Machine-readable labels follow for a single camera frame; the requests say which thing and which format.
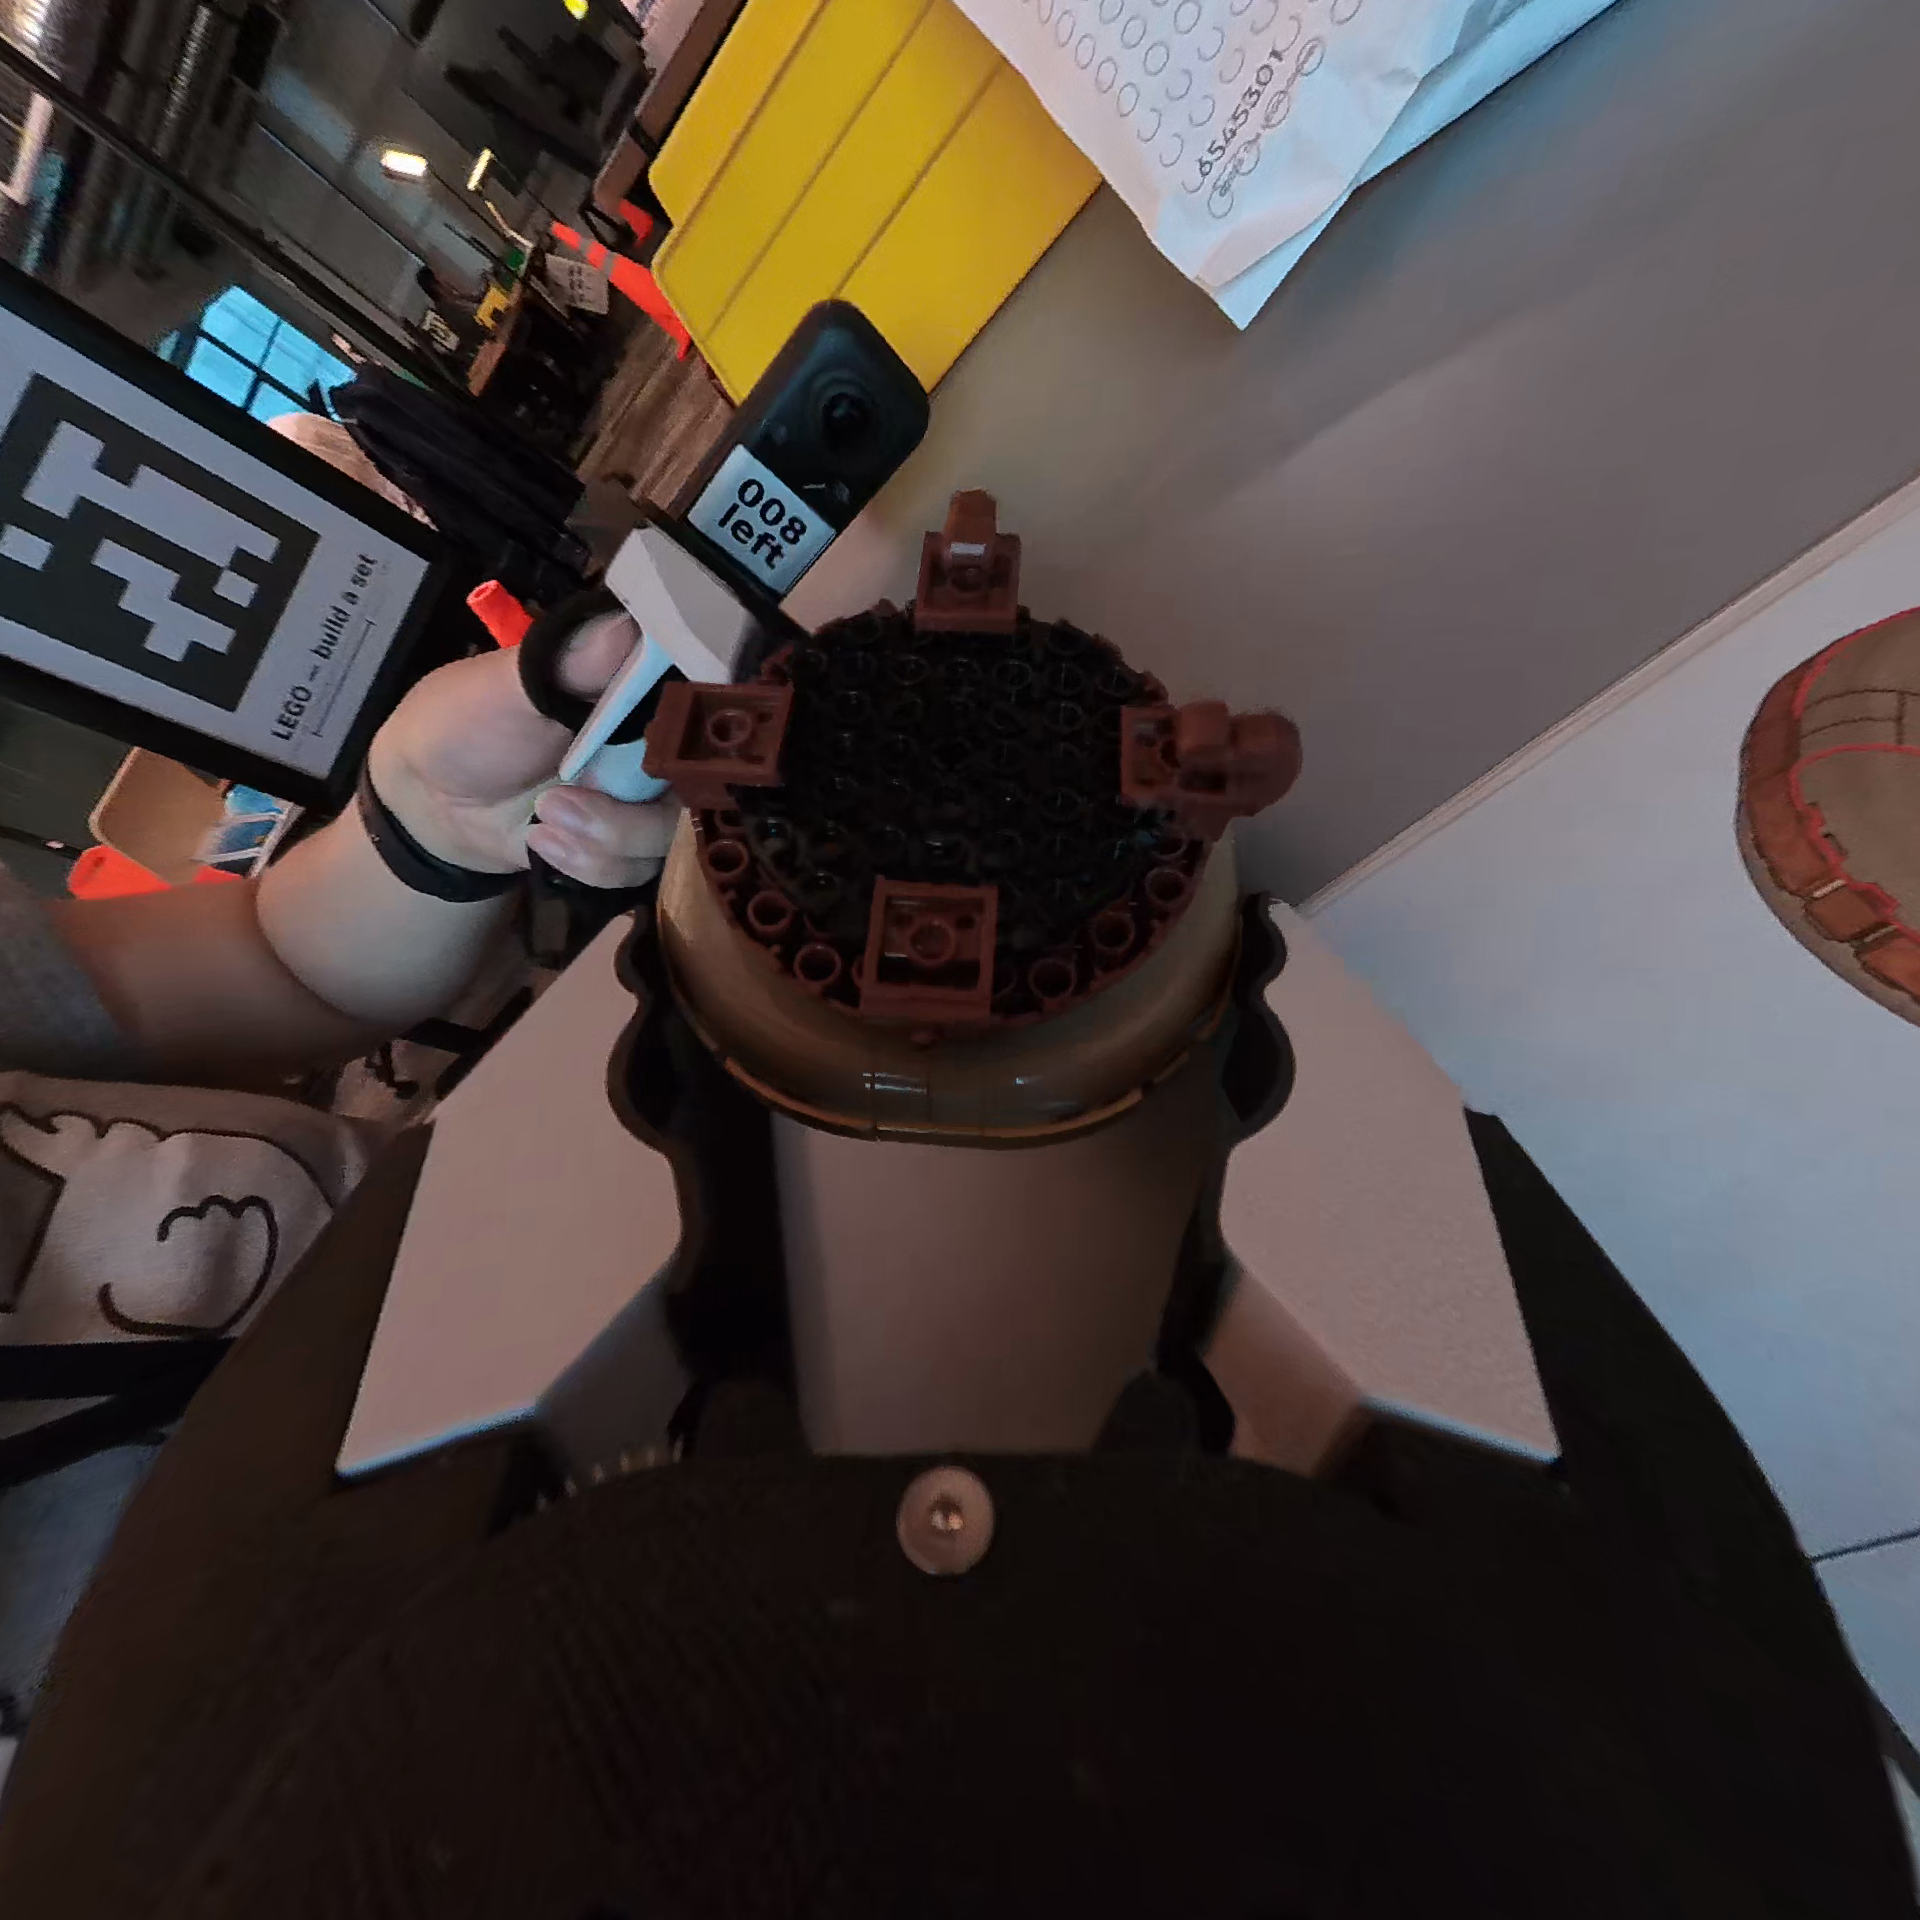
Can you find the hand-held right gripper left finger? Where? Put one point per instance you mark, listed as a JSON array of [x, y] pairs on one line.
[[481, 1275]]

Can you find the person's left hand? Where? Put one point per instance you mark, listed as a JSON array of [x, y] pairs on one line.
[[451, 765]]

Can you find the black wristband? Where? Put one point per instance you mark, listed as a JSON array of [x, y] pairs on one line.
[[387, 848]]

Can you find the white printed paper bag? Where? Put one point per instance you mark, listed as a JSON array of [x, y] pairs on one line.
[[1274, 121]]

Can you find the round tan brown brick model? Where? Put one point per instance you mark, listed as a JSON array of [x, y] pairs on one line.
[[931, 780]]

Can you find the building instruction booklet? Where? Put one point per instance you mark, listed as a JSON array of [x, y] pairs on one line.
[[1574, 975]]

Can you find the black white marker sign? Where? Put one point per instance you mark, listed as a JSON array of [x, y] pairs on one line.
[[150, 570]]

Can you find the orange traffic cone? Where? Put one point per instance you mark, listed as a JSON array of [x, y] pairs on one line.
[[491, 611]]

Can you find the grey printed t-shirt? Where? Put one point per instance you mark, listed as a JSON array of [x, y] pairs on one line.
[[165, 1184]]

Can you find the yellow plastic bin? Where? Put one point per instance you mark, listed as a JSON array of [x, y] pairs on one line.
[[854, 164]]

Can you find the person's left forearm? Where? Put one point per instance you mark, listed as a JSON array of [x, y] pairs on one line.
[[301, 960]]

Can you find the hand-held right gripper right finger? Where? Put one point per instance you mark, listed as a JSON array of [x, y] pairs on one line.
[[1381, 1244]]

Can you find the grey desk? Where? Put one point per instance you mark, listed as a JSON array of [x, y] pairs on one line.
[[1501, 495]]

